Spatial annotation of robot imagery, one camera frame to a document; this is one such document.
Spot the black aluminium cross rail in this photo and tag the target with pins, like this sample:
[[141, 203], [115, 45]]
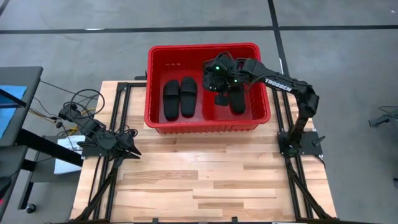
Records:
[[202, 222]]

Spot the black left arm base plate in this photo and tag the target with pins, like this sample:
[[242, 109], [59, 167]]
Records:
[[84, 151]]

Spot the black right aluminium frame rails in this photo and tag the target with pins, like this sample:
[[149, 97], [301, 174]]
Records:
[[292, 183]]

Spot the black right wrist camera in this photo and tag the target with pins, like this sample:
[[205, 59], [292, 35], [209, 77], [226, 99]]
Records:
[[222, 64]]

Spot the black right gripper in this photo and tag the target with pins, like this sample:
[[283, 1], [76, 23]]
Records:
[[224, 81]]

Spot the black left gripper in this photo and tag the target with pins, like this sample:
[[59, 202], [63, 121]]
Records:
[[119, 144]]

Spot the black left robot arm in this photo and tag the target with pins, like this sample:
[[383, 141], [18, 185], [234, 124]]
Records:
[[90, 127]]

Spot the white cardboard box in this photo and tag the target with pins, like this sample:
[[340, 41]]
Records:
[[66, 161]]

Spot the blue screen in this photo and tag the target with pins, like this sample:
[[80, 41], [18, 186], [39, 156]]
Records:
[[9, 118]]

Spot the black stand foot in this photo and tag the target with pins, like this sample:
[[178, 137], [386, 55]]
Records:
[[381, 119]]

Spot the dark grey side desk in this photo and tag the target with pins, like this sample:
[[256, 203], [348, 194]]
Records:
[[28, 77]]

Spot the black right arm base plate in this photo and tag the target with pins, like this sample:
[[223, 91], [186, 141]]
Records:
[[311, 143]]

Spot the black caster wheel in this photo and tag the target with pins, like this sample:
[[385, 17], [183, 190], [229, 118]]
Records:
[[30, 208]]

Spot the black desk support beam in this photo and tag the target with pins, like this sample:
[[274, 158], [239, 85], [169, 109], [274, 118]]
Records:
[[49, 147]]

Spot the red plastic bin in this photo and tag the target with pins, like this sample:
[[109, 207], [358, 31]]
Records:
[[205, 124]]

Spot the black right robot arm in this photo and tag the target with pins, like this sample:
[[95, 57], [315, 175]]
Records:
[[280, 84]]

